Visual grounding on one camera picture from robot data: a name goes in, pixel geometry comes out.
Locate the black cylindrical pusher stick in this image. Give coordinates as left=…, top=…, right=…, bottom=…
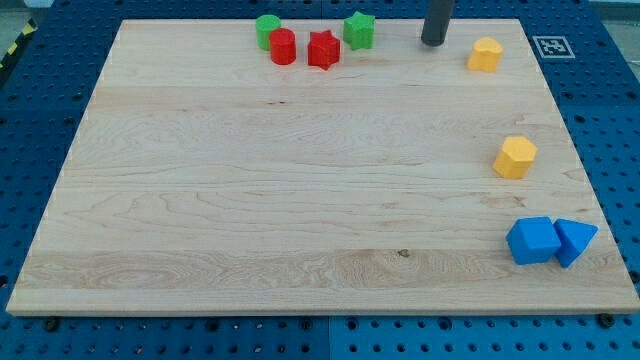
left=421, top=0, right=455, bottom=47

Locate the yellow heart block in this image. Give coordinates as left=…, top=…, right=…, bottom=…
left=467, top=37, right=504, bottom=72

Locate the green star block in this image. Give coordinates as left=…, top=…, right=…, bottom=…
left=343, top=11, right=376, bottom=50

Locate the red star block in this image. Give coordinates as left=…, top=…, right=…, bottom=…
left=307, top=30, right=341, bottom=70

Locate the white fiducial marker tag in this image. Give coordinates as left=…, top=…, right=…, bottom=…
left=533, top=35, right=575, bottom=59

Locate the red cylinder block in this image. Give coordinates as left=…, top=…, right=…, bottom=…
left=269, top=28, right=297, bottom=65

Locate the light wooden board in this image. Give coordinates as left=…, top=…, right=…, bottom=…
left=7, top=19, right=639, bottom=317

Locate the yellow pentagon block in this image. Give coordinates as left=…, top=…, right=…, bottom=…
left=492, top=136, right=538, bottom=179

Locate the green cylinder block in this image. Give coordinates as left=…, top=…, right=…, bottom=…
left=255, top=14, right=281, bottom=51

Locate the blue cube block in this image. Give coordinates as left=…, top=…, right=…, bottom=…
left=506, top=217, right=561, bottom=265

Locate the blue triangle block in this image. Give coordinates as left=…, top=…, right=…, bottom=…
left=553, top=218, right=599, bottom=268

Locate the black yellow hazard tape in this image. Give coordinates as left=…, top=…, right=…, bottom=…
left=1, top=18, right=38, bottom=72

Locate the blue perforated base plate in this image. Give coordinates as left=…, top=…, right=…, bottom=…
left=1, top=1, right=639, bottom=359

